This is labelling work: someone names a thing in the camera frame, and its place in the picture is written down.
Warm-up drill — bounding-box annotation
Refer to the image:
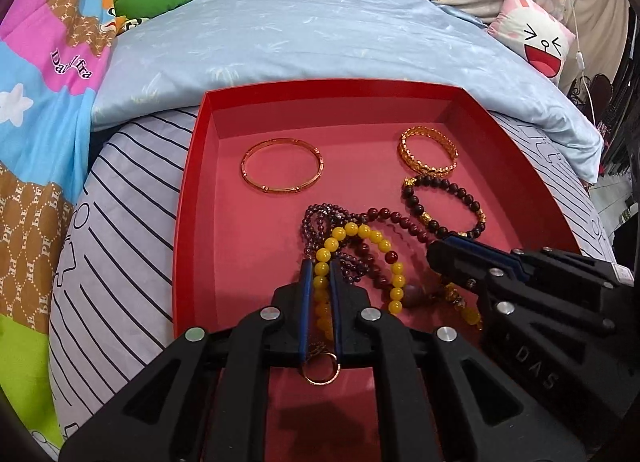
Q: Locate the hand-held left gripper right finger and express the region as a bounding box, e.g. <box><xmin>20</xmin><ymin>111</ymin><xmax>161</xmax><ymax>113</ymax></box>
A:
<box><xmin>327</xmin><ymin>259</ymin><xmax>586</xmax><ymax>462</ymax></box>

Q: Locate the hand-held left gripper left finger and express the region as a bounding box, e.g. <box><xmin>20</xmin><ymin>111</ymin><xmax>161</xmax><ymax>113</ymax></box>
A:
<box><xmin>59</xmin><ymin>258</ymin><xmax>313</xmax><ymax>462</ymax></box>

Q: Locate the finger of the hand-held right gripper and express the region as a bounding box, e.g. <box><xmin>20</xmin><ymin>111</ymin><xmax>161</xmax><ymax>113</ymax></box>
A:
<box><xmin>445</xmin><ymin>235</ymin><xmax>623</xmax><ymax>288</ymax></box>
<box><xmin>426</xmin><ymin>240</ymin><xmax>617</xmax><ymax>338</ymax></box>

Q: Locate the translucent yellow bead bracelet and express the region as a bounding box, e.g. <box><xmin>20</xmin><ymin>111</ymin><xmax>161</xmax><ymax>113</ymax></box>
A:
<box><xmin>440</xmin><ymin>282</ymin><xmax>483</xmax><ymax>330</ymax></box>

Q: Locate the opaque yellow bead bracelet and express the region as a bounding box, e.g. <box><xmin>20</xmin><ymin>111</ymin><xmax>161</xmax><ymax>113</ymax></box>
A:
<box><xmin>311</xmin><ymin>223</ymin><xmax>407</xmax><ymax>343</ymax></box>

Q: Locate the gold hoop earring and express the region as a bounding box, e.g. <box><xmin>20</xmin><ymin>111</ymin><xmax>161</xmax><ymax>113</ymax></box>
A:
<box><xmin>300</xmin><ymin>342</ymin><xmax>342</xmax><ymax>385</ymax></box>

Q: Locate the black and gold bead bracelet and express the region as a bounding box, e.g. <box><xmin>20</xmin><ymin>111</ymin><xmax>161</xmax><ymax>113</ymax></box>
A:
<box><xmin>402</xmin><ymin>176</ymin><xmax>487</xmax><ymax>239</ymax></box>

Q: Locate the dark red bead bracelet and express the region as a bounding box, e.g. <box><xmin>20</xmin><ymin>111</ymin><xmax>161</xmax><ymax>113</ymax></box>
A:
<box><xmin>345</xmin><ymin>208</ymin><xmax>448</xmax><ymax>310</ymax></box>

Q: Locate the purple garnet bead bracelet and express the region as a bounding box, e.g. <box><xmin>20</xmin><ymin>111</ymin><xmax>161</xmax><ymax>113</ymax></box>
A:
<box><xmin>300</xmin><ymin>203</ymin><xmax>366</xmax><ymax>288</ymax></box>

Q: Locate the woven gold cuff bracelet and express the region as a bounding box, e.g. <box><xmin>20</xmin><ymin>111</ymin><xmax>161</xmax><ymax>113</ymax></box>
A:
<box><xmin>398</xmin><ymin>126</ymin><xmax>460</xmax><ymax>178</ymax></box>

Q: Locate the plain gold bangle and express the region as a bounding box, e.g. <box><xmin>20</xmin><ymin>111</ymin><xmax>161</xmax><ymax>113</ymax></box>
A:
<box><xmin>240</xmin><ymin>139</ymin><xmax>325</xmax><ymax>194</ymax></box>

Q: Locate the red cardboard box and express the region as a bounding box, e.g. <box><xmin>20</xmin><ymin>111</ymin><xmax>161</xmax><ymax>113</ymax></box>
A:
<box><xmin>172</xmin><ymin>80</ymin><xmax>583</xmax><ymax>462</ymax></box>

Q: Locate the dark metal rack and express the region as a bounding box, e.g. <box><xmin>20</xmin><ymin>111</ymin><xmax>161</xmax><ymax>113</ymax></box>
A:
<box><xmin>567</xmin><ymin>57</ymin><xmax>640</xmax><ymax>178</ymax></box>

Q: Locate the pink cartoon face cushion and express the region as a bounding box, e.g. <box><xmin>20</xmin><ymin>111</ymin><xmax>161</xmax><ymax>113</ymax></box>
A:
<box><xmin>487</xmin><ymin>0</ymin><xmax>577</xmax><ymax>79</ymax></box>

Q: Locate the light blue blanket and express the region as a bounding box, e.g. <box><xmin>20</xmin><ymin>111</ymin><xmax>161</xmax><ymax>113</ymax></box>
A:
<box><xmin>90</xmin><ymin>0</ymin><xmax>605</xmax><ymax>184</ymax></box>

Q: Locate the colourful cartoon monkey quilt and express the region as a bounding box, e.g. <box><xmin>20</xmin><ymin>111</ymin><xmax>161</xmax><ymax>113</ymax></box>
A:
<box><xmin>0</xmin><ymin>0</ymin><xmax>121</xmax><ymax>443</ymax></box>

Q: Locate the white cable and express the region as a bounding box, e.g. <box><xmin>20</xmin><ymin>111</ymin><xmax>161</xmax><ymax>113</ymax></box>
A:
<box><xmin>559</xmin><ymin>0</ymin><xmax>601</xmax><ymax>125</ymax></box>

